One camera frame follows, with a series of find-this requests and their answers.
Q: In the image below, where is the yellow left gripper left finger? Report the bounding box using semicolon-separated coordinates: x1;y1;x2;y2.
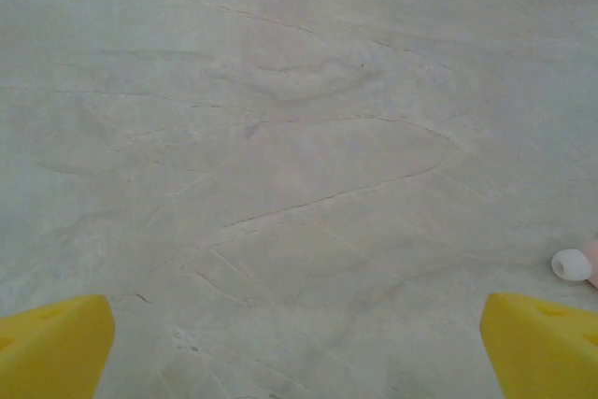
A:
0;294;116;399

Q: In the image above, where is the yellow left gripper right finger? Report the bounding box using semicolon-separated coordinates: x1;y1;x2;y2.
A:
479;292;598;399

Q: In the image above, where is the pink earbud with white tip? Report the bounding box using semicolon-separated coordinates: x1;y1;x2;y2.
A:
550;237;598;291

